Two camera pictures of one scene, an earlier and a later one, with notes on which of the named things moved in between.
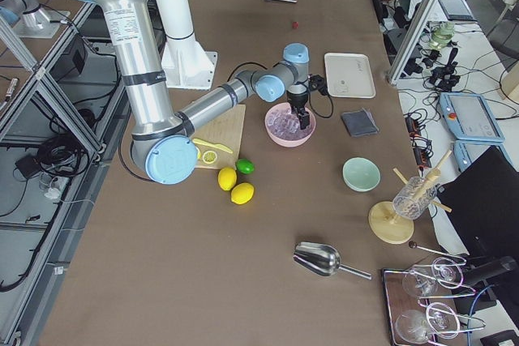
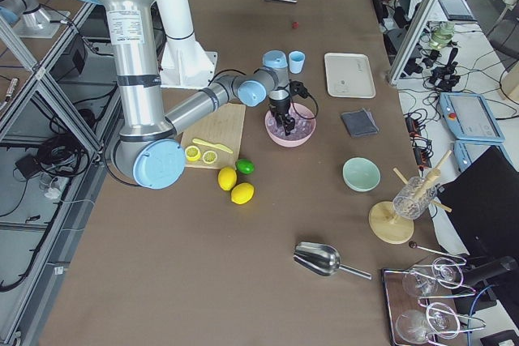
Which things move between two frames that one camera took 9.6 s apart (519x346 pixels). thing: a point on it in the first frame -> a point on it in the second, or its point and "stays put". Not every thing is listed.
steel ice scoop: x=323 y=259 stays put
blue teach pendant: x=469 y=117 stays put
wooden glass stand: x=384 y=221 stays put
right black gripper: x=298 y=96 -> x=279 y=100
